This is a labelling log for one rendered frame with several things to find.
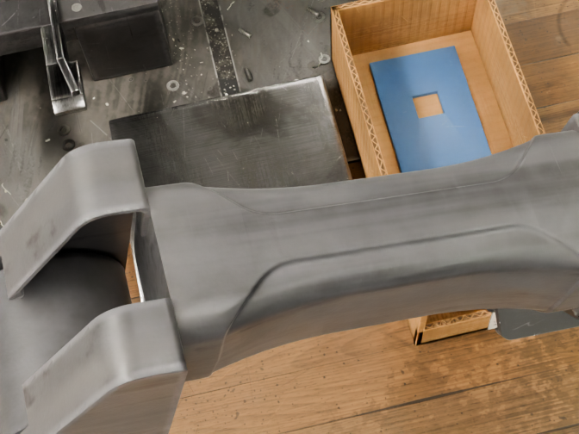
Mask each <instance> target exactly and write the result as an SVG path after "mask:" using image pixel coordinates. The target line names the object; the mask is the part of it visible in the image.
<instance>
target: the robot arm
mask: <svg viewBox="0 0 579 434"><path fill-rule="evenodd" d="M135 212H136V222H135V230H134V252H135V258H136V263H137V268H138V272H139V276H140V283H141V287H142V291H143V295H144V299H145V301H143V302H138V303H133V304H132V301H131V297H130V293H129V289H128V282H127V278H126V273H125V270H126V264H127V258H128V247H129V240H130V233H131V227H132V221H133V215H134V213H135ZM477 309H487V310H488V311H490V312H491V313H495V317H496V323H497V327H496V328H495V331H496V332H497V333H498V334H500V335H501V336H502V337H504V338H505V339H507V340H513V339H517V338H525V337H530V336H534V335H539V334H543V333H547V332H555V331H560V330H564V329H569V328H573V327H578V326H579V111H578V112H577V113H576V114H574V115H572V116H571V118H570V119H569V121H568V122H567V123H566V125H565V126H564V127H563V129H562V130H561V132H557V133H546V134H540V135H536V136H534V137H533V138H532V139H531V140H529V141H527V142H525V143H523V144H521V145H518V146H515V147H512V148H510V149H507V150H505V151H502V152H498V153H495V154H492V155H489V156H487V157H483V158H478V159H475V160H471V161H468V162H464V163H460V164H453V165H448V166H443V167H439V168H433V169H428V170H417V171H410V172H403V173H397V174H391V175H385V176H379V177H367V178H360V179H354V180H348V181H342V182H336V183H323V184H316V185H309V186H300V187H289V188H273V189H227V188H212V187H203V186H201V185H198V184H195V183H174V184H166V185H159V186H153V187H146V188H145V184H144V180H143V176H142V172H141V168H140V161H139V158H138V154H137V151H136V146H135V143H134V140H133V139H119V140H111V141H104V142H97V143H92V144H88V145H85V146H80V147H79V148H76V149H74V150H72V151H71V152H68V153H67V154H66V155H65V156H64V157H63V158H62V159H61V160H60V161H59V162H58V163H57V164H56V165H55V166H54V168H53V169H52V170H51V171H50V172H49V174H48V175H47V176H46V177H45V178H44V180H43V181H42V182H41V183H40V184H39V186H38V187H37V188H36V189H35V190H34V192H33V193H32V194H31V195H30V196H29V198H28V199H27V200H26V201H25V202H24V203H23V204H22V205H21V206H20V207H19V209H18V210H17V211H16V212H15V213H14V215H13V216H12V217H11V218H10V219H9V221H8V222H7V223H6V224H5V225H4V226H3V228H2V229H1V230H0V434H169V431H170V428H171V423H172V420H173V418H174V415H175V412H176V409H177V404H178V402H179V399H180V395H181V393H182V390H183V387H184V382H185V381H194V380H198V379H202V378H206V377H210V376H211V375H212V373H213V372H215V371H216V370H219V369H222V368H224V367H226V366H228V365H230V364H232V363H236V362H238V361H240V360H242V359H244V358H247V357H250V356H253V355H256V354H258V353H260V352H263V351H266V350H270V349H273V348H276V347H278V346H281V345H284V344H289V343H293V342H295V341H299V340H303V339H306V338H312V337H317V336H320V335H325V334H329V333H334V332H342V331H347V330H352V329H357V328H362V327H366V326H375V325H381V324H385V323H390V322H395V321H399V320H405V319H413V318H418V317H423V316H427V315H433V314H438V313H450V312H457V311H467V310H477Z"/></svg>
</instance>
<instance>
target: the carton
mask: <svg viewBox="0 0 579 434"><path fill-rule="evenodd" d="M451 46H455V48H456V51H457V53H458V57H459V60H460V63H461V66H462V68H463V71H464V75H465V78H466V81H467V84H468V86H469V89H470V93H471V95H472V98H473V101H474V104H475V106H476V111H477V113H478V116H479V119H480V122H481V124H482V128H483V131H484V133H485V136H486V139H487V141H488V144H489V149H490V151H491V154H495V153H498V152H502V151H505V150H507V149H510V148H512V147H515V146H518V145H521V144H523V143H525V142H527V141H529V140H531V139H532V138H533V137H534V136H536V135H540V134H545V130H544V128H543V125H542V123H541V120H540V119H539V114H538V112H537V110H536V107H535V105H534V102H533V100H532V96H531V94H530V91H529V89H528V87H527V84H526V80H525V78H524V76H523V73H522V70H521V69H520V65H519V62H518V60H517V58H516V55H515V52H514V49H513V47H512V44H511V41H510V39H509V37H508V35H507V30H506V29H505V26H504V23H503V21H502V19H501V15H500V12H499V10H498V8H497V5H496V3H495V0H360V1H356V2H351V3H344V4H340V5H335V6H332V7H331V60H332V63H333V68H334V71H335V74H336V78H337V80H338V84H339V88H340V92H341V95H342V98H343V101H344V104H345V107H346V113H347V115H348V119H349V122H350V125H351V128H352V133H353V136H354V139H355V142H356V146H357V148H358V154H359V157H360V160H361V163H362V166H363V169H364V174H365V177H366V178H367V177H379V176H385V175H391V174H397V173H401V171H400V168H399V164H398V162H397V159H396V155H395V150H394V147H393V145H392V141H391V138H390V136H389V130H388V127H387V124H386V121H385V118H384V115H383V110H382V107H381V103H380V101H379V98H378V94H377V90H376V86H375V84H374V80H373V77H372V75H371V71H370V63H372V62H377V61H381V60H385V59H393V58H397V57H401V56H406V55H410V54H415V53H423V52H426V51H431V50H435V49H440V48H444V47H451ZM413 101H414V106H415V109H416V112H417V115H418V117H419V118H424V117H428V116H432V115H440V114H443V110H442V108H441V105H440V102H439V98H438V95H437V94H433V95H429V96H421V97H417V98H413ZM408 325H409V328H410V331H411V334H412V337H413V341H414V345H420V344H426V343H430V342H434V341H438V340H441V339H446V338H452V337H456V336H460V335H464V334H468V333H472V332H478V331H482V330H486V329H487V330H490V329H494V328H496V327H497V323H496V317H495V313H491V312H490V311H488V310H487V309H477V310H467V311H457V312H450V313H438V314H433V315H427V316H423V317H418V318H413V319H408Z"/></svg>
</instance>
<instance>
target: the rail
mask: <svg viewBox="0 0 579 434"><path fill-rule="evenodd" d="M47 4H48V9H49V15H50V21H51V26H52V31H53V42H54V47H55V52H56V59H57V60H59V59H62V58H65V60H67V61H66V62H69V61H70V60H69V54H68V49H67V44H66V38H65V34H64V31H63V29H62V27H61V25H60V22H59V12H58V7H57V2H56V0H47ZM61 30H62V32H63V33H62V32H61ZM62 35H63V37H62ZM64 44H65V46H64ZM65 55H66V56H65Z"/></svg>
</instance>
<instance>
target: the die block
mask: <svg viewBox="0 0 579 434"><path fill-rule="evenodd" d="M158 3H159V10H155V11H152V12H147V13H143V14H138V15H131V16H127V17H122V18H119V19H114V20H110V21H106V22H99V23H94V24H90V25H85V26H82V27H77V28H69V29H66V30H63V31H64V34H65V38H66V42H67V41H72V40H77V39H78V40H79V43H80V45H81V47H82V50H83V52H84V56H85V58H86V61H87V64H88V66H89V68H90V72H91V75H92V77H93V79H94V81H99V80H104V79H108V78H115V77H119V76H123V75H128V74H132V73H136V72H140V71H148V70H151V69H156V68H160V67H164V66H168V65H172V58H171V51H170V47H169V43H168V39H167V34H166V31H165V23H164V19H163V15H162V10H161V7H160V2H159V0H158ZM39 47H43V44H42V38H41V35H36V36H32V37H28V38H24V39H19V40H13V41H8V42H4V43H0V102H2V101H6V100H7V99H8V97H7V90H6V83H5V76H4V70H3V58H2V55H6V54H11V53H18V52H22V51H27V50H30V49H35V48H39Z"/></svg>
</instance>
